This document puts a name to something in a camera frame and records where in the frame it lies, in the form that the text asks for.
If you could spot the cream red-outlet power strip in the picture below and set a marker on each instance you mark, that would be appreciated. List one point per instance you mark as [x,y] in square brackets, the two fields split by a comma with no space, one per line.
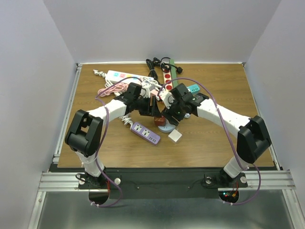
[166,69]

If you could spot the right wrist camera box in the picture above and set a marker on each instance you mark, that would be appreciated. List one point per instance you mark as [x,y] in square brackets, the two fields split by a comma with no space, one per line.
[166,97]

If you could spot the dark red cube socket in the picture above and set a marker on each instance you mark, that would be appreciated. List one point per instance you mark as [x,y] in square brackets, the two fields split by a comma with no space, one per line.
[160,121]

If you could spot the light blue round socket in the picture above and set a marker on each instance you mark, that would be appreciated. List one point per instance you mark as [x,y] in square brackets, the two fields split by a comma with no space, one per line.
[167,128]

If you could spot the teal power strip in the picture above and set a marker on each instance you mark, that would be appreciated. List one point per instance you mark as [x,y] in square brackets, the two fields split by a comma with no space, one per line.
[194,89]

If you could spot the right aluminium frame rail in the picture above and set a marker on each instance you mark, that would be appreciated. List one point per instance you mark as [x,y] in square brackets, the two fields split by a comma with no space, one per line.
[270,180]

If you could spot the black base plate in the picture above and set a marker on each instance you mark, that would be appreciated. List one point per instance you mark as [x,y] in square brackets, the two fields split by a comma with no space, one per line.
[159,183]

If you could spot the purple power strip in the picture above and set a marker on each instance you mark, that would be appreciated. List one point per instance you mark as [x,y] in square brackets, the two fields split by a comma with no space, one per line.
[145,133]

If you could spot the white cube adapter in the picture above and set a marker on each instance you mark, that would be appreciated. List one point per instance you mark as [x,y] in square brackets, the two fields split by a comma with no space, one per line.
[175,136]

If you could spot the green power strip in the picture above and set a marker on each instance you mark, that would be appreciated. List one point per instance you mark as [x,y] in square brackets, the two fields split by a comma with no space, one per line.
[173,72]

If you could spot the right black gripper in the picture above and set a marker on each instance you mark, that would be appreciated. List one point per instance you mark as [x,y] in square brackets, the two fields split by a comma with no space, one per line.
[167,113]

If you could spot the white multicolour power strip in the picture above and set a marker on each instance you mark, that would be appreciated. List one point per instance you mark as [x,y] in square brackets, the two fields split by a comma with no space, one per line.
[115,76]

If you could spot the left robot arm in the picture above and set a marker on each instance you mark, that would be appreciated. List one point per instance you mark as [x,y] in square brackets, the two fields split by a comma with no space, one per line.
[88,129]

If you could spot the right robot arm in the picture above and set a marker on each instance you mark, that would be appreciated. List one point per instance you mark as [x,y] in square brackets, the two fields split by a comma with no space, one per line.
[248,137]

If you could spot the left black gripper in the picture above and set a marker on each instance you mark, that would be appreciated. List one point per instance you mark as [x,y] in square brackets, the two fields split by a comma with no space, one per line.
[152,110]

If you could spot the pink power strip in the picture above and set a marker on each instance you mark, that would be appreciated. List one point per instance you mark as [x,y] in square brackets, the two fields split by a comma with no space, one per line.
[154,92]

